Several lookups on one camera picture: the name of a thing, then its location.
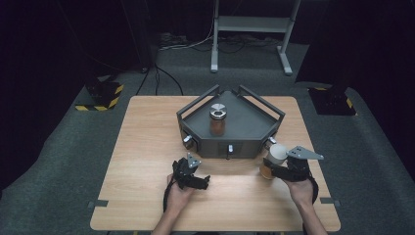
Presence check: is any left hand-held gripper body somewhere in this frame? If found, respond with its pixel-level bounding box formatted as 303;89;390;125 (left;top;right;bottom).
171;152;202;191

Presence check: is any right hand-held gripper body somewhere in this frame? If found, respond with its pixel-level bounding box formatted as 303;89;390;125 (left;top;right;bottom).
286;145;325;182

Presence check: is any tall white-lidded orange jar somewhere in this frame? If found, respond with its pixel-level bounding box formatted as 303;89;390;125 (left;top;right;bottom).
259;143;290;181

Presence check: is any black corner rack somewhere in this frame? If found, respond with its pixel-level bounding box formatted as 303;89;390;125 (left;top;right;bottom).
175;83;287;161

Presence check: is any small silver-lidded glass jar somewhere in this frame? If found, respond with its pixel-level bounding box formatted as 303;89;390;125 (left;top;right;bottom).
208;103;228;138

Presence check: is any person's right hand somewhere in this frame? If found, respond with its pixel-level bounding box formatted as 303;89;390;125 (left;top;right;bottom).
282;177;316;208

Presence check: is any person's left hand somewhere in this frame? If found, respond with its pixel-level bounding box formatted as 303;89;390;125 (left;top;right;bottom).
165;173;198;213

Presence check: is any grey tape strip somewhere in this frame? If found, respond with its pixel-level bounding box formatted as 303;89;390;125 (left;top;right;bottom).
87;199;110;210
319;197;342;208

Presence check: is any black yellow striped stand base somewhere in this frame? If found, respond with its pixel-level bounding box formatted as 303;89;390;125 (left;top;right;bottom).
307;85;358;117
74;74;125;113

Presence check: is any grey metal stand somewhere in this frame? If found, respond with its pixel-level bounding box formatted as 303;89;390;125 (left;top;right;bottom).
209;0;302;76

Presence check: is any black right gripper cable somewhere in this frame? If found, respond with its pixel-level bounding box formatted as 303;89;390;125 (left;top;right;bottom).
307;176;320;206

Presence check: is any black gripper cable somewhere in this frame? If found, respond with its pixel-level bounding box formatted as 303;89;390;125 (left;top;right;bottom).
307;176;320;206
162;180;176;213

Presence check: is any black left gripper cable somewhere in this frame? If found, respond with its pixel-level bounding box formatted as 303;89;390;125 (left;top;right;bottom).
162;180;176;213

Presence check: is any black floor cable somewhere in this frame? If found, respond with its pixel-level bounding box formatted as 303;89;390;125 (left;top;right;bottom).
135;63;185;97

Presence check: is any white floor cable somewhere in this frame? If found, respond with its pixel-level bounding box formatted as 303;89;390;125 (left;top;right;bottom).
160;18;217;52

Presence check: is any black cable bundle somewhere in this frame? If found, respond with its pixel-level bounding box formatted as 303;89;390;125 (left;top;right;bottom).
189;33;282;55

